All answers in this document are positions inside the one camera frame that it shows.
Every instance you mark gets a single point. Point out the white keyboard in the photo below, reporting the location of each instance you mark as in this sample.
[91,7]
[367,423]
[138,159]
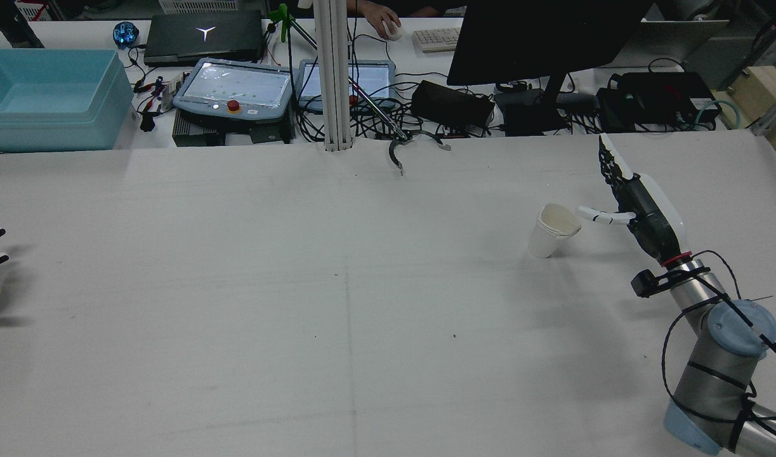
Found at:
[435,39]

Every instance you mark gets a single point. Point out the teach pendant with red button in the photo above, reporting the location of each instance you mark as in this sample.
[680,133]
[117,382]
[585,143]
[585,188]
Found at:
[235,86]

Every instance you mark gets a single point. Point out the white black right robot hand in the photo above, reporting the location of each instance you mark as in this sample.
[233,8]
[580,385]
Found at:
[648,212]

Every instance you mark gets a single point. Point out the wooden box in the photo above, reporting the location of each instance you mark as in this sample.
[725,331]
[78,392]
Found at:
[765,82]

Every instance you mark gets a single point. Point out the coloured clip leads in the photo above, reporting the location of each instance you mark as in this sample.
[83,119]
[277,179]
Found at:
[153,95]

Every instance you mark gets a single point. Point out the red white basket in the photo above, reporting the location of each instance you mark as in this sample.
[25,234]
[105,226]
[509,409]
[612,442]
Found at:
[32,9]

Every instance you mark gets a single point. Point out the blue grey teach pendant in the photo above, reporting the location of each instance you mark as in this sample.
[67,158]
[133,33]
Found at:
[375,82]

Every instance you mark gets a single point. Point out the aluminium extrusion bar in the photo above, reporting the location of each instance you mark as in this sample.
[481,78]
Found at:
[775,117]

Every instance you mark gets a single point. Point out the black stand leg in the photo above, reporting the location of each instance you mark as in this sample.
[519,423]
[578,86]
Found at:
[13,25]

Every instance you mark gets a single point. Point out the black power brick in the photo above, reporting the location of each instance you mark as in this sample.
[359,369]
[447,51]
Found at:
[451,101]

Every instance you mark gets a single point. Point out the aluminium extrusion post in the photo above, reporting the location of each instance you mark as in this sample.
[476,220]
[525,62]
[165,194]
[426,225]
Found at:
[332,76]

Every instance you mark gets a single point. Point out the person's hand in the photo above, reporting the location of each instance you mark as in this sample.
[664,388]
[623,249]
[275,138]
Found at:
[378,14]

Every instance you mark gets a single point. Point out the light blue plastic bin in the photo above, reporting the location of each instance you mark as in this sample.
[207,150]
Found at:
[58,120]

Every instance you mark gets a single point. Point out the black monitor stand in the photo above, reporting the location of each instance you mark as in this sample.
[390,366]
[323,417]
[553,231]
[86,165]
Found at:
[527,117]

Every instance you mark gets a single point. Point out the white paper cup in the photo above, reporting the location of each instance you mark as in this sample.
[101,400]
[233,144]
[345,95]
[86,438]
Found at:
[549,238]

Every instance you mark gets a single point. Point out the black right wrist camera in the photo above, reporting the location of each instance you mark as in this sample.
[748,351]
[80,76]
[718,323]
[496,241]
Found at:
[644,282]

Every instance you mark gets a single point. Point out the blue glowing ball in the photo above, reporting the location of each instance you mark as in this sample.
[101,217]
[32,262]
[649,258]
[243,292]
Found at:
[125,35]

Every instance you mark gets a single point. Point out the black equipment box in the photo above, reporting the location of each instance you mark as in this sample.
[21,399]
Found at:
[654,95]

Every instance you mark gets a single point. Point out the white computer mouse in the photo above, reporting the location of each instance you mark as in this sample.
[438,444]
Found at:
[394,33]

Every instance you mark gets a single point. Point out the black monitor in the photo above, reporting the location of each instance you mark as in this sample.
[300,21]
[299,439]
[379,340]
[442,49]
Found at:
[540,38]

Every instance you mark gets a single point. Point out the black laptop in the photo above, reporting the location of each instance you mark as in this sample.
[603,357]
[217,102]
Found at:
[203,38]

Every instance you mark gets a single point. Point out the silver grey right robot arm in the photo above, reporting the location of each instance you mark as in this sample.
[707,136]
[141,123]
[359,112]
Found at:
[717,374]

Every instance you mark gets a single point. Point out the green clamp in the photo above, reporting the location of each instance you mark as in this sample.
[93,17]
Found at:
[283,19]

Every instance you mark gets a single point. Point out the metal tripod rod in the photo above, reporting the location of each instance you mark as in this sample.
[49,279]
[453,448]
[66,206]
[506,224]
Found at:
[375,108]

